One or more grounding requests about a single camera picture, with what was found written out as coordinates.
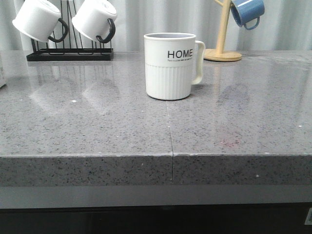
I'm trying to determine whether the black wire mug rack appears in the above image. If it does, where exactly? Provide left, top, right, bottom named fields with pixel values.
left=26, top=0, right=114, bottom=61

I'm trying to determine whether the white hanging mug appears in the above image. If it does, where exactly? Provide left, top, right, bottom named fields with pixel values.
left=72, top=0, right=117, bottom=44
left=12, top=0, right=68, bottom=43

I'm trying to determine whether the right white hanging mug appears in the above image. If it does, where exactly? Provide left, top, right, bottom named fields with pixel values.
left=72, top=0, right=117, bottom=44

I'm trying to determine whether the left white hanging mug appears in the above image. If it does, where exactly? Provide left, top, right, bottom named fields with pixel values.
left=12, top=0, right=68, bottom=43

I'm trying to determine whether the label sticker on cabinet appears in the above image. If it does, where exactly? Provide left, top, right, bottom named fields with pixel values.
left=304, top=208, right=312, bottom=225

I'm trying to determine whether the whole milk carton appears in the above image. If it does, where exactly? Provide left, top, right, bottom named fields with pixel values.
left=0, top=56, right=7, bottom=88

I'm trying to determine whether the blue hanging mug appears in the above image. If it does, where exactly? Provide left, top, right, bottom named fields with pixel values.
left=231, top=0, right=265, bottom=30

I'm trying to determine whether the wooden mug tree stand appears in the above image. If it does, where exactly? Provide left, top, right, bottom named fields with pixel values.
left=204, top=0, right=242, bottom=62

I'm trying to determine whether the white HOME mug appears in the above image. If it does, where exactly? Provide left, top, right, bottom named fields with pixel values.
left=144, top=33, right=205, bottom=100

